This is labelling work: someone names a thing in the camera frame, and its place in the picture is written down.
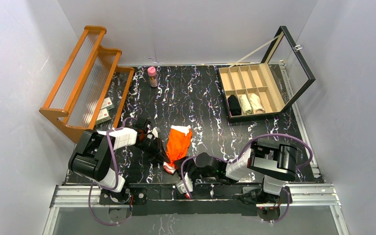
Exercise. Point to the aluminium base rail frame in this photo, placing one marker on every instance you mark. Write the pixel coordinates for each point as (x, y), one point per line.
(194, 94)

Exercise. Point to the rolled black underwear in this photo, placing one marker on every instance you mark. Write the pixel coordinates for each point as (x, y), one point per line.
(234, 106)

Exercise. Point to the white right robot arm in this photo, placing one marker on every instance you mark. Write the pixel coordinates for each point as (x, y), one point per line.
(276, 160)

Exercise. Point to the beige boxer underwear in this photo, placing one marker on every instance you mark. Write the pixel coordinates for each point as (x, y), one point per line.
(256, 105)

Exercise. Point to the orange boxer underwear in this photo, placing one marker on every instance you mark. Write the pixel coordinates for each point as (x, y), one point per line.
(177, 147)

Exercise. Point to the orange wooden shelf rack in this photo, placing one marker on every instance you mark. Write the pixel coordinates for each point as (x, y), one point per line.
(76, 98)

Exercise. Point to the rolled cream underwear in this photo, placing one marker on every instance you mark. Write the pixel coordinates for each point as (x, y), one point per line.
(245, 104)

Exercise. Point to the black compartment storage box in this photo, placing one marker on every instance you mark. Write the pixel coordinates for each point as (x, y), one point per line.
(279, 79)

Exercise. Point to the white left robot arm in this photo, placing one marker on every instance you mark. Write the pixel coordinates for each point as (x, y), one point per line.
(94, 155)

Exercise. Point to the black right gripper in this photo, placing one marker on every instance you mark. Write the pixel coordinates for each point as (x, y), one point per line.
(185, 162)

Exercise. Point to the pink capped bottle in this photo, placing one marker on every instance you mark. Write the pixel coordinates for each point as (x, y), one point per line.
(152, 73)

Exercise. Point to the green white small box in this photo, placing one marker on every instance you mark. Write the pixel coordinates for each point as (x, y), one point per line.
(107, 104)

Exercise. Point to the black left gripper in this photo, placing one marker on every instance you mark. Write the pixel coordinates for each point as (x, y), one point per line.
(161, 153)

